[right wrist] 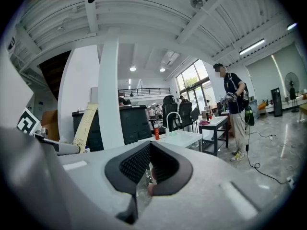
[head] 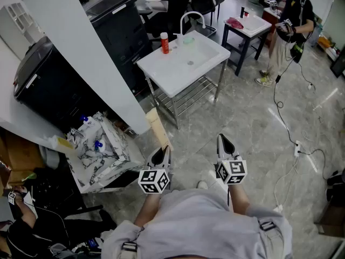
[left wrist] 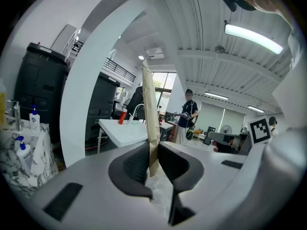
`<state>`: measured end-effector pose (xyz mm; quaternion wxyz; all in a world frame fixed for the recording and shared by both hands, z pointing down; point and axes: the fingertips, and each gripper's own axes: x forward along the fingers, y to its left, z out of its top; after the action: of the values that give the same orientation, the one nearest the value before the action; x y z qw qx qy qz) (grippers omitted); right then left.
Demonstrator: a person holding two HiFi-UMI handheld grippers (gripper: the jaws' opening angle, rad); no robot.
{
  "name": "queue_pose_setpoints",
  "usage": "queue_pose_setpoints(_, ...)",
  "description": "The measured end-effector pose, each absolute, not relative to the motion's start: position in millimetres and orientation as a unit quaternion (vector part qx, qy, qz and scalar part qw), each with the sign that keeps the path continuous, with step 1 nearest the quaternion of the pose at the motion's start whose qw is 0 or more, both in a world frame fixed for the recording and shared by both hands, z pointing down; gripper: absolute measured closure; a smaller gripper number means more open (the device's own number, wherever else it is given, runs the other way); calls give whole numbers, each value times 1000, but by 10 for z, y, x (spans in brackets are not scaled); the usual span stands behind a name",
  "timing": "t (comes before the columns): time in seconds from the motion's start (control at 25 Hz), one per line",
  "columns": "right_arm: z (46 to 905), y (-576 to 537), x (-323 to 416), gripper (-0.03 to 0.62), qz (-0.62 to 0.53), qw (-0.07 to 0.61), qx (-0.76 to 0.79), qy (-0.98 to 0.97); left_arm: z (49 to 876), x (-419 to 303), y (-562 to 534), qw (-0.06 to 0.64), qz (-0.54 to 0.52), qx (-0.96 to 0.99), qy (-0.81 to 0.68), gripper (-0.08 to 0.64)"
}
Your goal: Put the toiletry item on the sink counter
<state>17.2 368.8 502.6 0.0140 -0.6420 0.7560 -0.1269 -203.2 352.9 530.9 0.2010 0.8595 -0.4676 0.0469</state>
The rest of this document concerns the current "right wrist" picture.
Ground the black pedestal fan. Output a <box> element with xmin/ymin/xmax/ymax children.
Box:
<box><xmin>284</xmin><ymin>71</ymin><xmax>301</xmax><ymax>113</ymax></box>

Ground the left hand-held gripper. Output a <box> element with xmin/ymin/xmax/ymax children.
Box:
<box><xmin>16</xmin><ymin>106</ymin><xmax>82</xmax><ymax>156</ymax></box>

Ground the black mezzanine railing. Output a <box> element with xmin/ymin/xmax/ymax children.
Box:
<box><xmin>118</xmin><ymin>87</ymin><xmax>171</xmax><ymax>98</ymax></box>

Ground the black metal table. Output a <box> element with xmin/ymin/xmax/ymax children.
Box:
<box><xmin>198</xmin><ymin>116</ymin><xmax>230</xmax><ymax>157</ymax></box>

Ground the white column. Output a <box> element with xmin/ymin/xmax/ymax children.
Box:
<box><xmin>97</xmin><ymin>27</ymin><xmax>126</xmax><ymax>151</ymax></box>

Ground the person's grey shirt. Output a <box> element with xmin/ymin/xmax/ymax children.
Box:
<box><xmin>0</xmin><ymin>0</ymin><xmax>35</xmax><ymax>129</ymax></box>

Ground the white curved faucet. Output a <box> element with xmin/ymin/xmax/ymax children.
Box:
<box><xmin>165</xmin><ymin>111</ymin><xmax>183</xmax><ymax>137</ymax></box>

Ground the black tall cabinet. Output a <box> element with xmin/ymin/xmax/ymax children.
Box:
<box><xmin>271</xmin><ymin>87</ymin><xmax>283</xmax><ymax>118</ymax></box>

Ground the black office copier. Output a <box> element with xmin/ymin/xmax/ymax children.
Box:
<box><xmin>71</xmin><ymin>104</ymin><xmax>154</xmax><ymax>152</ymax></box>

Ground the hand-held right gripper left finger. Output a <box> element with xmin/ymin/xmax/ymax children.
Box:
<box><xmin>104</xmin><ymin>140</ymin><xmax>152</xmax><ymax>225</ymax></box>

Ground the small black office chair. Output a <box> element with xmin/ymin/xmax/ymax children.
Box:
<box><xmin>190</xmin><ymin>107</ymin><xmax>201</xmax><ymax>127</ymax></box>

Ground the black floor cable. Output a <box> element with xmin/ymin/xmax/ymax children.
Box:
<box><xmin>244</xmin><ymin>126</ymin><xmax>296</xmax><ymax>184</ymax></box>

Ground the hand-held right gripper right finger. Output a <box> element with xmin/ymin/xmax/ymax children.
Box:
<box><xmin>150</xmin><ymin>140</ymin><xmax>194</xmax><ymax>197</ymax></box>

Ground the brown cardboard box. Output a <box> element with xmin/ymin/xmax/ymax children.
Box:
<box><xmin>40</xmin><ymin>109</ymin><xmax>61</xmax><ymax>142</ymax></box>

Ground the black high-back office chair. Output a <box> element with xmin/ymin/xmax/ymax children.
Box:
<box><xmin>161</xmin><ymin>95</ymin><xmax>180</xmax><ymax>134</ymax></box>

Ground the white ceramic sink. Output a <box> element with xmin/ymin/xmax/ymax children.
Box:
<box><xmin>138</xmin><ymin>129</ymin><xmax>203</xmax><ymax>153</ymax></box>

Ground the black mesh office chair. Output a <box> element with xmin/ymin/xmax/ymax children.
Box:
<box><xmin>178</xmin><ymin>102</ymin><xmax>194</xmax><ymax>130</ymax></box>

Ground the ceiling tube light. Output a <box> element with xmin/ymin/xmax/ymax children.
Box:
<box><xmin>238</xmin><ymin>38</ymin><xmax>266</xmax><ymax>56</ymax></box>

